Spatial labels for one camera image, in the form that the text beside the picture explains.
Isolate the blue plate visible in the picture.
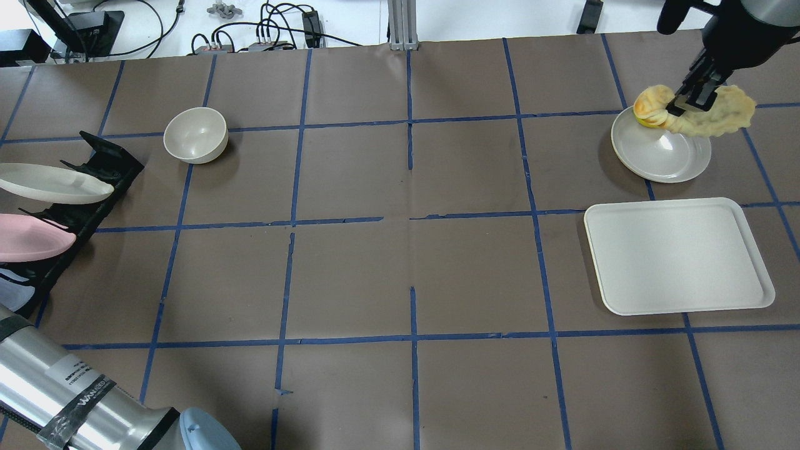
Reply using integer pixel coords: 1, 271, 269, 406
1, 268, 36, 313

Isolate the black device on table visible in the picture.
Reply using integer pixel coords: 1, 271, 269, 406
54, 11, 125, 59

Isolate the white plate in rack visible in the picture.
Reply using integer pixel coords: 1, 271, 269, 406
1, 163, 114, 204

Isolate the white round plate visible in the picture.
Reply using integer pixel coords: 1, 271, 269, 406
609, 107, 712, 183

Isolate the white rectangular tray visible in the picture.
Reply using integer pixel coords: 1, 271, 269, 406
583, 197, 776, 316

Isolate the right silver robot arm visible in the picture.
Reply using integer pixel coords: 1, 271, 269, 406
656, 1, 799, 116

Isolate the pink plate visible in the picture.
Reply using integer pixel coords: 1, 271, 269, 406
1, 214, 76, 263

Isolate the cream bowl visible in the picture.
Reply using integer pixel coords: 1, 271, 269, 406
162, 106, 229, 164

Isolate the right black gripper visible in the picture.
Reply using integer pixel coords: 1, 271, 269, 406
666, 53, 733, 117

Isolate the yellow toy bread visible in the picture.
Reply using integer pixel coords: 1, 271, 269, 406
632, 84, 757, 138

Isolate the aluminium frame post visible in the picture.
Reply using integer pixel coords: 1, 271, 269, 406
387, 0, 419, 51

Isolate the black dish rack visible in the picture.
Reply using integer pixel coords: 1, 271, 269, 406
2, 131, 144, 318

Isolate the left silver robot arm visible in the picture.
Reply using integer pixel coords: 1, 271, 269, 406
1, 307, 239, 449

